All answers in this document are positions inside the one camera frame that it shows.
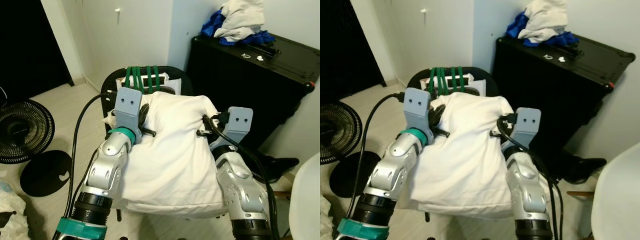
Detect plain white pillow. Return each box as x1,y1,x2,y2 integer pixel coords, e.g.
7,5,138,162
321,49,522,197
400,91,516,219
104,91,229,219

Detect black chair base leg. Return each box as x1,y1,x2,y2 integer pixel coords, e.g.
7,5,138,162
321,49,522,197
254,155,301,184
555,155,609,184

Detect white flat box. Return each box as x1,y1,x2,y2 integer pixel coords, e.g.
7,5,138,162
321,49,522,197
422,74,487,96
116,72,184,96

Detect large black equipment case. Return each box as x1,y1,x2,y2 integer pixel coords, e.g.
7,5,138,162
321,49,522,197
492,34,627,157
186,34,321,152

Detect white wardrobe door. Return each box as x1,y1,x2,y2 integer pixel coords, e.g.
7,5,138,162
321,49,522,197
60,0,175,93
372,0,475,93

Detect black floor fan head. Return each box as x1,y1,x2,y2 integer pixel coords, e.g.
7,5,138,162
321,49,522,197
0,98,56,165
320,101,364,165

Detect black round fan base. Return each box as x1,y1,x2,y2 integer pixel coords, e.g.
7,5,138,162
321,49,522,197
329,151,371,198
20,150,73,197

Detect blue crumpled cloth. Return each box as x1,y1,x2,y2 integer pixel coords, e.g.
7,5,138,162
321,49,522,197
505,10,581,47
201,7,276,47

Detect white crumpled cloth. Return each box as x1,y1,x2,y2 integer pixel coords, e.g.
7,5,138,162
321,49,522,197
517,0,569,42
214,0,266,41

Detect white plastic bag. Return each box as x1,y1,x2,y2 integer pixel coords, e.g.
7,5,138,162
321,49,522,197
320,195,334,240
0,180,31,240

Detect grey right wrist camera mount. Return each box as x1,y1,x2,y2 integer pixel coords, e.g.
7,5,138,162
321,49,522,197
512,106,542,149
222,106,254,149

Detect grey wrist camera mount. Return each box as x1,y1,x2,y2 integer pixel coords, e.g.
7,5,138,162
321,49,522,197
402,87,432,134
512,106,542,149
112,87,144,134
222,106,254,149

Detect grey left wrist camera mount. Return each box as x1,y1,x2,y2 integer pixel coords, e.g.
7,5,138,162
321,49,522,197
112,87,144,134
402,87,432,134

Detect green webbing straps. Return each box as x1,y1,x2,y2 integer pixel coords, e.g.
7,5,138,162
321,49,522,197
124,65,161,95
429,66,466,96

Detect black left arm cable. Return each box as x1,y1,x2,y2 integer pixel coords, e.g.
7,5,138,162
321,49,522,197
345,92,409,221
65,92,121,221

